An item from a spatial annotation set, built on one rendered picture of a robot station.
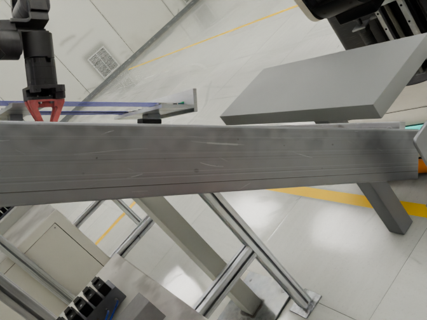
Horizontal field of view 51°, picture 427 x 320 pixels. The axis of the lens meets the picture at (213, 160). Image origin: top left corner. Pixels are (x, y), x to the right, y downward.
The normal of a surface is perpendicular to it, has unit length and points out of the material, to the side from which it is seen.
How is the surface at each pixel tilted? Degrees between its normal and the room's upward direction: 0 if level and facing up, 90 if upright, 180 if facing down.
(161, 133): 90
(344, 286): 0
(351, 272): 0
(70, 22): 90
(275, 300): 0
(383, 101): 90
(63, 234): 90
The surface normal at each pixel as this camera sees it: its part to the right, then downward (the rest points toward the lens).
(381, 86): -0.59, -0.71
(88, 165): 0.50, 0.05
